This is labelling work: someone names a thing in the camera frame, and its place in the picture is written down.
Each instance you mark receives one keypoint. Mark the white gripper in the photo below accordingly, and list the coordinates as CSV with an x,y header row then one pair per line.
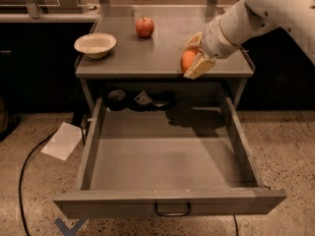
x,y
214,40

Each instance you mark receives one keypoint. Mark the orange fruit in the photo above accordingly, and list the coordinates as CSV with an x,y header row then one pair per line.
x,y
187,59

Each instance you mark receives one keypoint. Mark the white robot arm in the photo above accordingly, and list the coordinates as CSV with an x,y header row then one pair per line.
x,y
257,17

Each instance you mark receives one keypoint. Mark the grey cabinet counter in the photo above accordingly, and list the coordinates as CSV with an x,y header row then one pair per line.
x,y
153,63

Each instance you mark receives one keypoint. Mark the grey open drawer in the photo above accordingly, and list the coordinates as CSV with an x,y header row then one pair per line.
x,y
133,160

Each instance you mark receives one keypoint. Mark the red apple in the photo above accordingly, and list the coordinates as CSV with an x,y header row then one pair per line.
x,y
144,27

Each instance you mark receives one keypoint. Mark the white bowl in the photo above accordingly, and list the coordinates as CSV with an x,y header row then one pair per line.
x,y
95,45

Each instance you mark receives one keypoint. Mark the white paper sheet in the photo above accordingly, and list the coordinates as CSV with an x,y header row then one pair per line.
x,y
64,141

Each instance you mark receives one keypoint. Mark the black drawer handle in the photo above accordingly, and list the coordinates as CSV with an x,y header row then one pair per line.
x,y
168,210

